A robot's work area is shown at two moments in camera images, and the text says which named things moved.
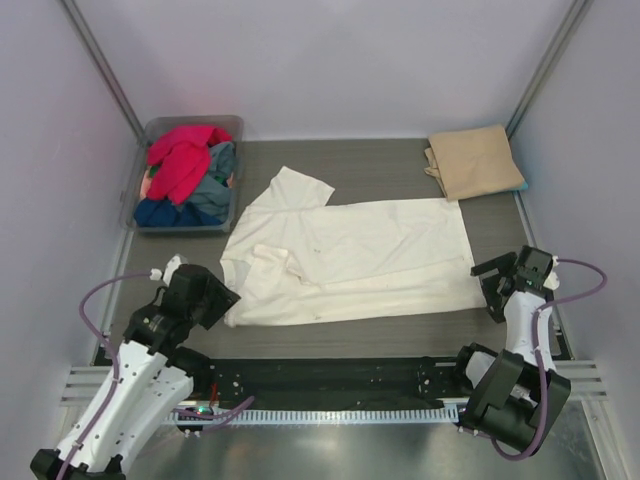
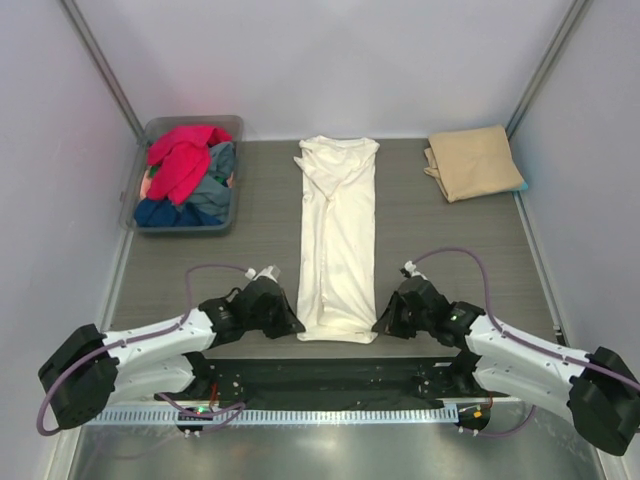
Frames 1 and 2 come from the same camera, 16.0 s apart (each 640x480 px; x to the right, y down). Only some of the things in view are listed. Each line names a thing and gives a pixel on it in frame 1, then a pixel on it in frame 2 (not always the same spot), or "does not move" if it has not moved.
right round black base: (470, 417) does not move
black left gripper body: (220, 301) to (273, 310)
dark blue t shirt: (164, 213) does not move
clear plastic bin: (185, 176) does not move
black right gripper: (503, 282) to (404, 310)
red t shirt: (183, 158) does not move
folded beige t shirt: (473, 161) does not move
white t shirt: (286, 258) to (337, 294)
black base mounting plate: (338, 382) does not move
